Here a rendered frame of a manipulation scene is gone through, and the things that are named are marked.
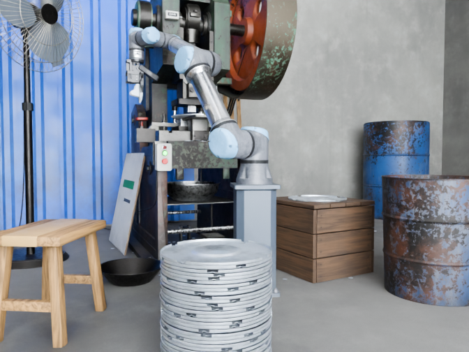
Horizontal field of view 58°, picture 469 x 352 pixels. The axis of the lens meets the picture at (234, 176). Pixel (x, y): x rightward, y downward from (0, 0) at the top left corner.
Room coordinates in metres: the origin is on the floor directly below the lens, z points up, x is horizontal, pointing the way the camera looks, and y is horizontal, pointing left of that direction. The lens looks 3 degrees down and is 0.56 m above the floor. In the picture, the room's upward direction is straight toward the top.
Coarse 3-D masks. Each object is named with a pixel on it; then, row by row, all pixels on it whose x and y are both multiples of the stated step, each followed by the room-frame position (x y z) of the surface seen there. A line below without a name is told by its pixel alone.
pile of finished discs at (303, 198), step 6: (288, 198) 2.11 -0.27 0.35; (294, 198) 2.12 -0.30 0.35; (300, 198) 2.12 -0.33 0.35; (306, 198) 2.09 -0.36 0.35; (312, 198) 2.07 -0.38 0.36; (318, 198) 2.06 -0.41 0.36; (324, 198) 2.06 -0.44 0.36; (330, 198) 2.12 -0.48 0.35; (336, 198) 2.12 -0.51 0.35; (342, 198) 2.12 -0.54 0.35
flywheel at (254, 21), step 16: (240, 0) 2.74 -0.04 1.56; (256, 0) 2.52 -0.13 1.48; (240, 16) 2.78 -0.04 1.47; (256, 16) 2.52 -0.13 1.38; (256, 32) 2.52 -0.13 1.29; (240, 48) 2.79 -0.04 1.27; (256, 48) 2.58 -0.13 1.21; (240, 64) 2.74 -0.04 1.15; (256, 64) 2.44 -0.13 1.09; (240, 80) 2.67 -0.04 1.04
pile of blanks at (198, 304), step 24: (168, 264) 1.00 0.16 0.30; (264, 264) 1.01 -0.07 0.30; (168, 288) 1.03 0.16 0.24; (192, 288) 0.96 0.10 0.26; (216, 288) 0.95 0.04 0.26; (240, 288) 0.97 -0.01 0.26; (264, 288) 1.01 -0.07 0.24; (168, 312) 1.01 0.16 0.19; (192, 312) 0.96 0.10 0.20; (216, 312) 0.95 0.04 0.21; (240, 312) 0.99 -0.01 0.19; (264, 312) 1.02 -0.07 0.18; (168, 336) 1.01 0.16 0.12; (192, 336) 0.96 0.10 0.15; (216, 336) 0.95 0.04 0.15; (240, 336) 0.97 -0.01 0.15; (264, 336) 1.02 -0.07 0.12
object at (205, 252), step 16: (192, 240) 1.22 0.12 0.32; (208, 240) 1.24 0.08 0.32; (224, 240) 1.24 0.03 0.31; (240, 240) 1.22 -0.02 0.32; (176, 256) 1.04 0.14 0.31; (192, 256) 1.04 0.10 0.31; (208, 256) 1.03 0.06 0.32; (224, 256) 1.04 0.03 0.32; (240, 256) 1.04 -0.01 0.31; (256, 256) 1.04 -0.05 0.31
